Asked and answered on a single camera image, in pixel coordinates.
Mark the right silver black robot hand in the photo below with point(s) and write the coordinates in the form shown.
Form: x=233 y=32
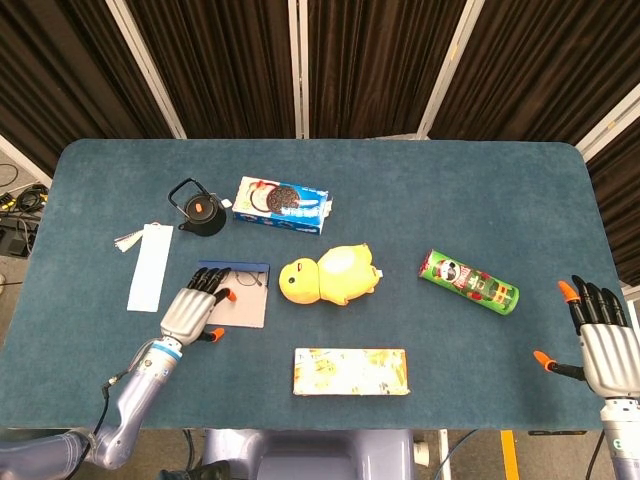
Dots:
x=612 y=357

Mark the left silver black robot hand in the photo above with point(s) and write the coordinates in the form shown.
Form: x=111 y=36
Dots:
x=190 y=312

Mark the black eyeglasses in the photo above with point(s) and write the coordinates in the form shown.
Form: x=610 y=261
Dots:
x=248 y=279

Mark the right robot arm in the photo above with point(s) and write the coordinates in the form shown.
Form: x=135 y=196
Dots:
x=622 y=440

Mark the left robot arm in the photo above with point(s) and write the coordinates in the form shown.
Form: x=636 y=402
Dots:
x=140 y=390

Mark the lavender robot base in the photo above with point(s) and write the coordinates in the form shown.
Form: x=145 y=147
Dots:
x=310 y=455

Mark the long white paper strip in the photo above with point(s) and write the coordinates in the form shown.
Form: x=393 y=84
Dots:
x=147 y=270

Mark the white swatch fan booklet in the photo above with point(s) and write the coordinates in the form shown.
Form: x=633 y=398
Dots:
x=127 y=242

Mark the black teapot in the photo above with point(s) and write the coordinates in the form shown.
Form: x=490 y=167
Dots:
x=202 y=217

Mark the white teapot tag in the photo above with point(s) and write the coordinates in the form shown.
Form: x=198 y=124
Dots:
x=226 y=202

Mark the blue Oreo cookie box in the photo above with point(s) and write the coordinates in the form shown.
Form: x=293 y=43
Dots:
x=295 y=212

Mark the yellow plush toy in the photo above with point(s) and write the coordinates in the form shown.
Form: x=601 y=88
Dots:
x=340 y=275

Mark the green Pringles can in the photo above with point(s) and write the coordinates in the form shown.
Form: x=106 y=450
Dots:
x=470 y=282

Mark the orange cake box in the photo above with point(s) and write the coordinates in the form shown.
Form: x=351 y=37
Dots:
x=350 y=372

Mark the white table leg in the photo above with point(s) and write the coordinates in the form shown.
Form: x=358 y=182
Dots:
x=444 y=455

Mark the blue felt table cover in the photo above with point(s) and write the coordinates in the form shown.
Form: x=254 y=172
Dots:
x=400 y=200

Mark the dark brown curtain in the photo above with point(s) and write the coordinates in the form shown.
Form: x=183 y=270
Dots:
x=225 y=65

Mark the white partition frame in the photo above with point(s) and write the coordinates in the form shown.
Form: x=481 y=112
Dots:
x=145 y=65
x=447 y=65
x=299 y=70
x=607 y=120

